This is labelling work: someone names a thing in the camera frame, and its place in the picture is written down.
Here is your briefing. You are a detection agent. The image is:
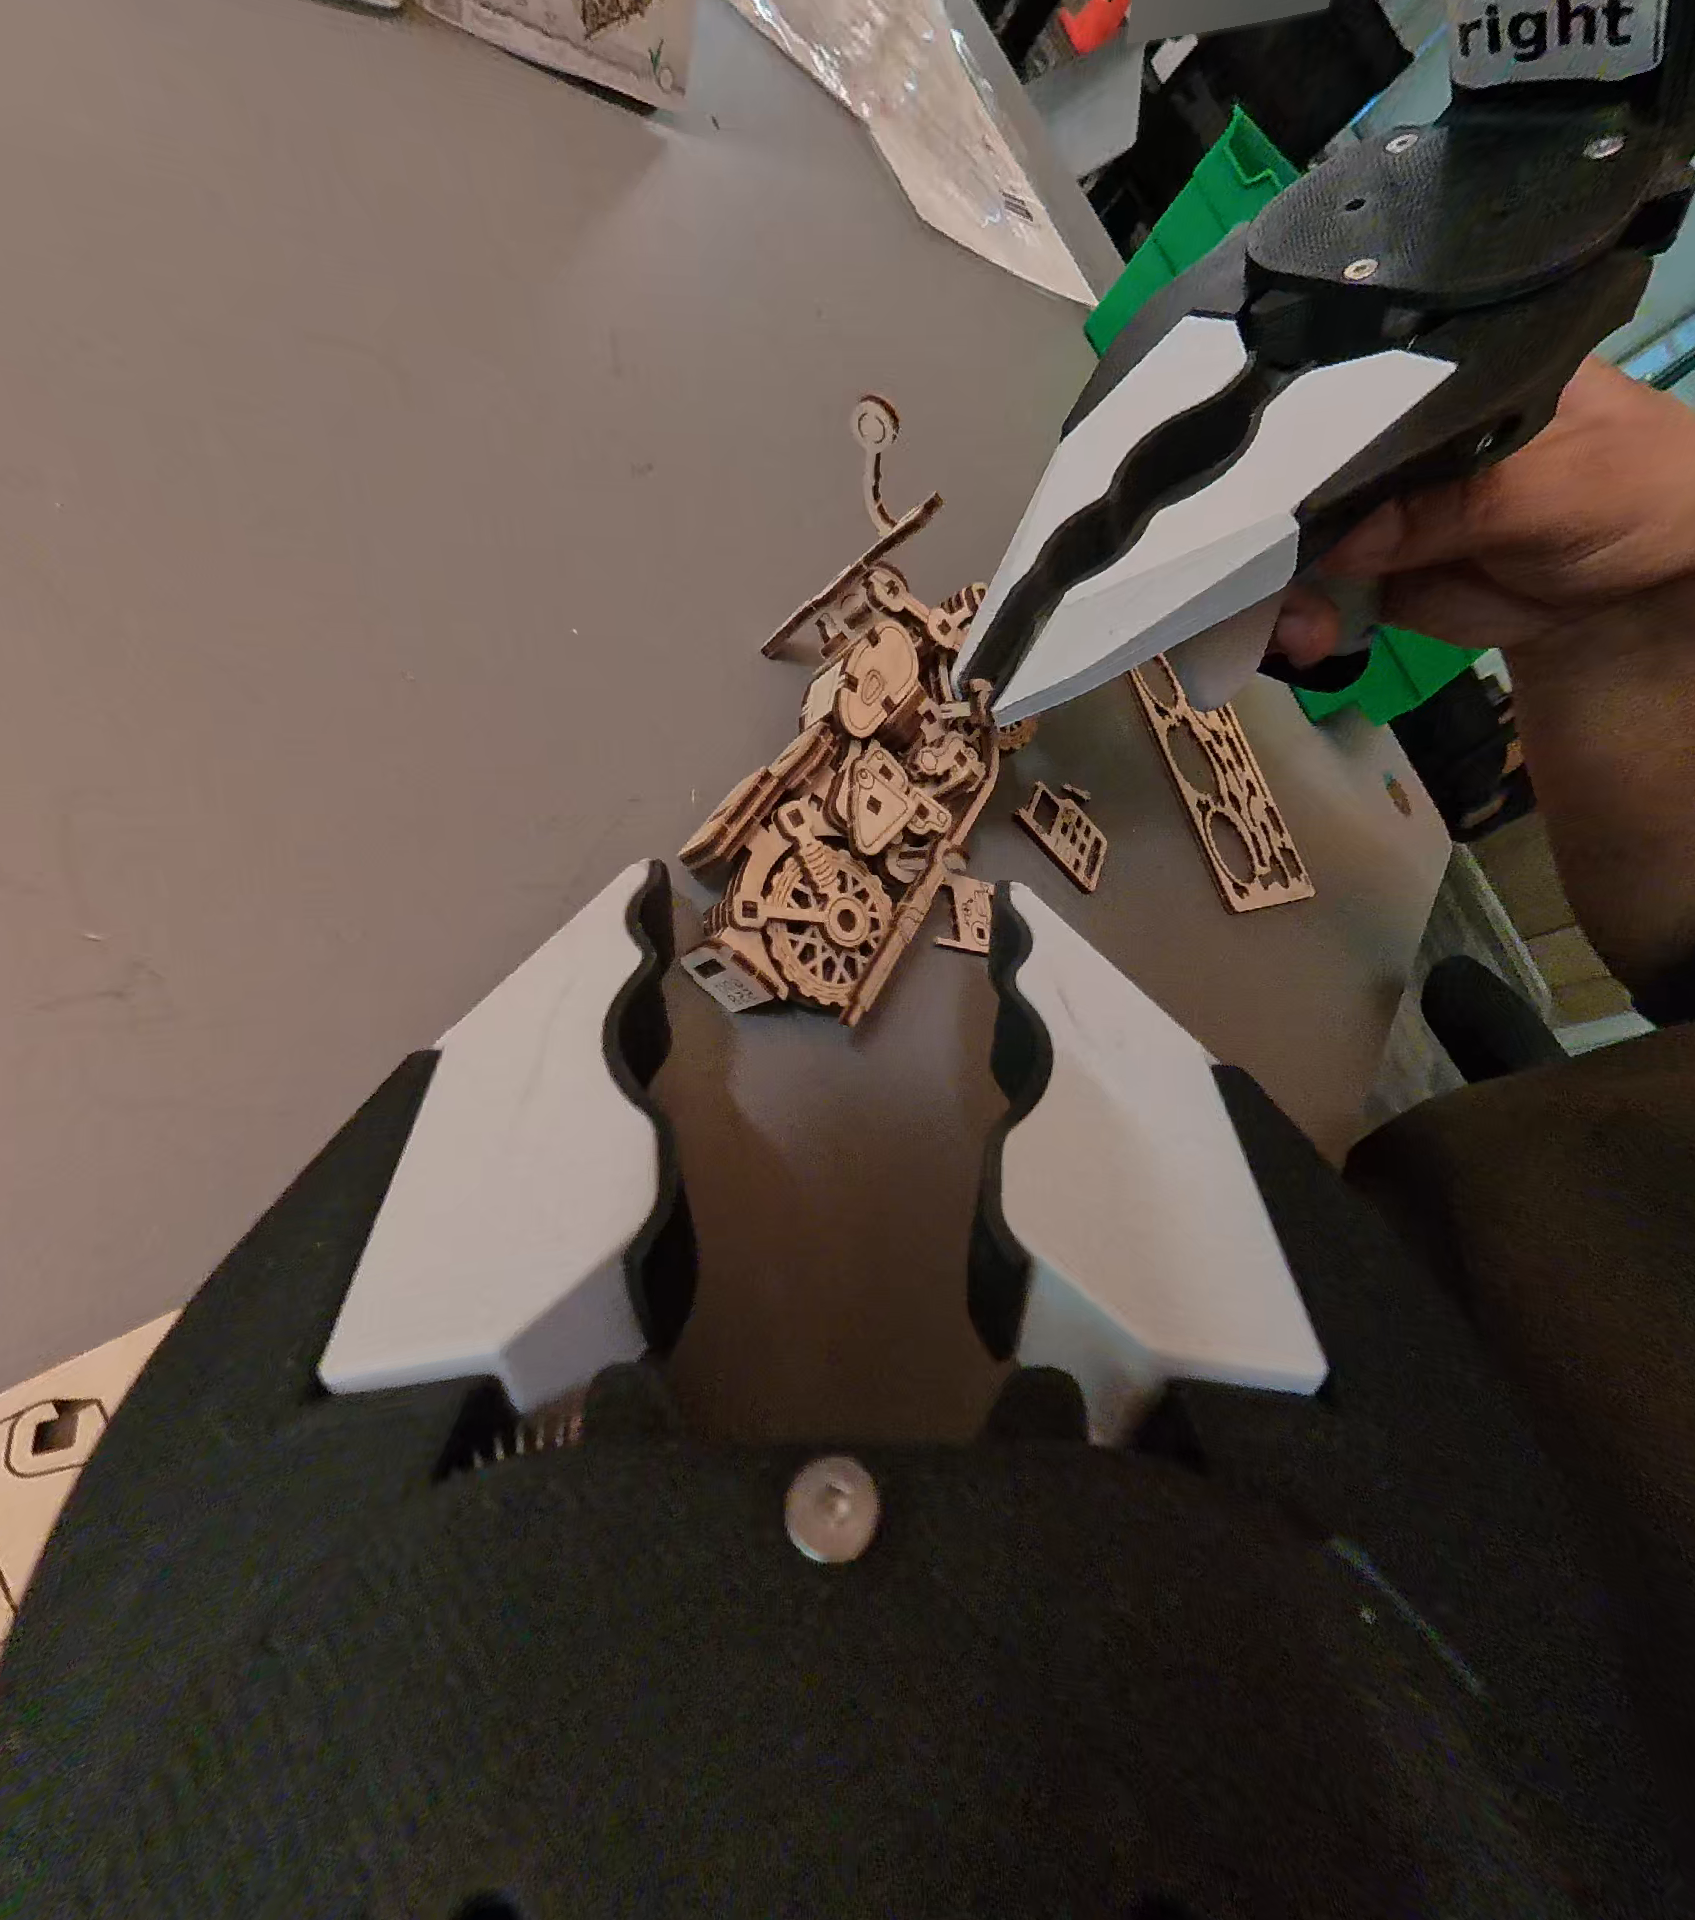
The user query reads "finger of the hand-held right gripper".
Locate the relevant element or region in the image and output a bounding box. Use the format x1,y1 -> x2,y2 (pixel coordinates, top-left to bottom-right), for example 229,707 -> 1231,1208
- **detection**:
953,315 -> 1281,685
969,360 -> 1464,730

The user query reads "small wooden grid cutout piece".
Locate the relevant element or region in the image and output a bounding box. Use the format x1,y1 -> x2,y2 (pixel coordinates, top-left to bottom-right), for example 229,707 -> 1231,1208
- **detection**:
1015,778 -> 1115,889

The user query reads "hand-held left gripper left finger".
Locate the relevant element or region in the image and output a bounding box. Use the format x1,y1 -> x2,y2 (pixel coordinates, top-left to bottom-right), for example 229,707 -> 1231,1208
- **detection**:
314,856 -> 701,1435

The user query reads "wooden motorcycle model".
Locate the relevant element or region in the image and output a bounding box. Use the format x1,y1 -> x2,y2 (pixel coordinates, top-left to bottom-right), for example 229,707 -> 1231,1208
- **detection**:
679,394 -> 1040,1029

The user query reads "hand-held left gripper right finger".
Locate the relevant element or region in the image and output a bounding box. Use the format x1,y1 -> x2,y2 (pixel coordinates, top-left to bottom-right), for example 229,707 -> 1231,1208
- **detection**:
969,885 -> 1335,1449

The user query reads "wooden sheet with round cutouts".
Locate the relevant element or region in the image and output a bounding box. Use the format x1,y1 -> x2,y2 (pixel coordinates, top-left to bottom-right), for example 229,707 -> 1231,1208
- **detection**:
1130,654 -> 1313,919

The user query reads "clear plastic wrapper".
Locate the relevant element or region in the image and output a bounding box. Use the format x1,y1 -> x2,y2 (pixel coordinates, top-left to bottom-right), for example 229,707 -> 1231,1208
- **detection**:
724,0 -> 1100,310

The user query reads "person's right hand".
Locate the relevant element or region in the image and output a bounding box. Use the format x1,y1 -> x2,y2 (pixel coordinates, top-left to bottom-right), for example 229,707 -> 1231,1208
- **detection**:
1261,360 -> 1695,671

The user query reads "assembly instruction booklet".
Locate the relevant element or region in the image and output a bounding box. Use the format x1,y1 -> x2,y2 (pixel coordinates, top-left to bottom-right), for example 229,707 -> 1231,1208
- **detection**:
324,0 -> 688,119

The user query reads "person's dark brown clothing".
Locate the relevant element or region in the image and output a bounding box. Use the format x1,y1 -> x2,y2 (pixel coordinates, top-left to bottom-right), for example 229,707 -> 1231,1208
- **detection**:
1347,994 -> 1695,1920

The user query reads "grey desk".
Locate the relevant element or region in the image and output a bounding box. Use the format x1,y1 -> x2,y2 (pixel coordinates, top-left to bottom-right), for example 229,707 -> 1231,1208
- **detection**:
0,0 -> 1458,1920

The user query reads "green plastic bin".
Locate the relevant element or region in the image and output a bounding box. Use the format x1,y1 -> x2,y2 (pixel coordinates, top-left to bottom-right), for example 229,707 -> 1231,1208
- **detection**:
1088,103 -> 1509,736

